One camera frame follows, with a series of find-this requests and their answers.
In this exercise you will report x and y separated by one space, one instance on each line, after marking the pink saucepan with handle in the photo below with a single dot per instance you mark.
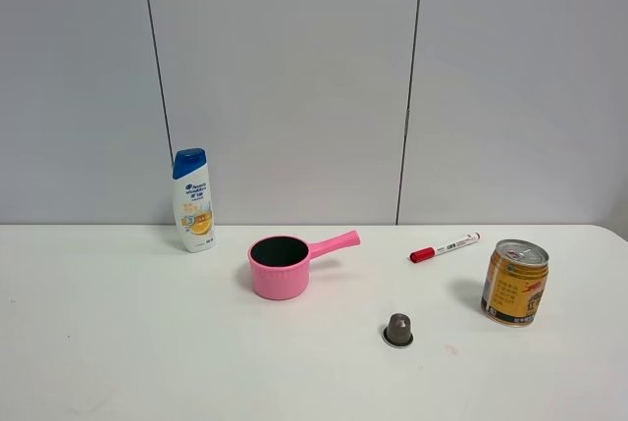
280 265

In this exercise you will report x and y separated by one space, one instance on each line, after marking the red capped white marker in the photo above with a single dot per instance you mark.
433 251

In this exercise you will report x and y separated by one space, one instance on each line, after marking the gold drink can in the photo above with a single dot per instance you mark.
515 282

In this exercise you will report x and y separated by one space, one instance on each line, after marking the brown coffee capsule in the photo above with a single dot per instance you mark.
398 332

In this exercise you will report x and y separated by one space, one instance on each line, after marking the white blue shampoo bottle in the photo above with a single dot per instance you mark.
192 203

